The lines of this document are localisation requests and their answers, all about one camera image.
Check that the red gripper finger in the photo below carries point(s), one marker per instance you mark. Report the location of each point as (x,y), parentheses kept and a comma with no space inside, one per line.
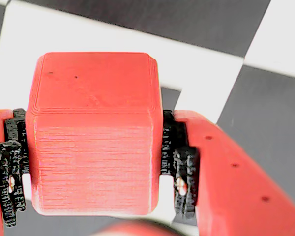
(7,159)
(236,191)

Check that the red cube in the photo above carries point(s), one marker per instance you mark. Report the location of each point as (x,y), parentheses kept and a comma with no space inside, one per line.
(93,147)

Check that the checkerboard marker mat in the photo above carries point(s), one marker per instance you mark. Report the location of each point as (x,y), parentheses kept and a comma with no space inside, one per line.
(211,29)

